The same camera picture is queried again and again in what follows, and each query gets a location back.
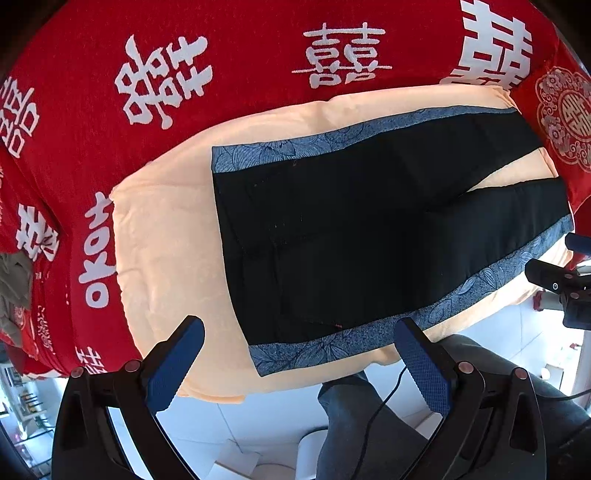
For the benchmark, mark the red cover white characters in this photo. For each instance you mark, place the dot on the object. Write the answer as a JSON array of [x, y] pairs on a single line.
[[93, 90]]

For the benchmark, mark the person's jeans leg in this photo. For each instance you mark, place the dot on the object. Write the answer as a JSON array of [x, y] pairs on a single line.
[[384, 439]]

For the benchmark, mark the grey crumpled cloth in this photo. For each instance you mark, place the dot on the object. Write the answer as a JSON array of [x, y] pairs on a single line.
[[16, 280]]

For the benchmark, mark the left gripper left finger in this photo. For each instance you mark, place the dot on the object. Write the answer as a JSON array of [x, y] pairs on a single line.
[[86, 445]]

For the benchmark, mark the red embroidered cushion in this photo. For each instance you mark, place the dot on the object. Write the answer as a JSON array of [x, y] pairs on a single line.
[[555, 100]]

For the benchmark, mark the black pants blue patterned trim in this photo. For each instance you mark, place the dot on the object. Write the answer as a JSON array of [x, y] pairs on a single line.
[[328, 240]]

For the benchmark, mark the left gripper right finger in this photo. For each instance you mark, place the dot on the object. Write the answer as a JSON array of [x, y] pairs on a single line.
[[491, 424]]

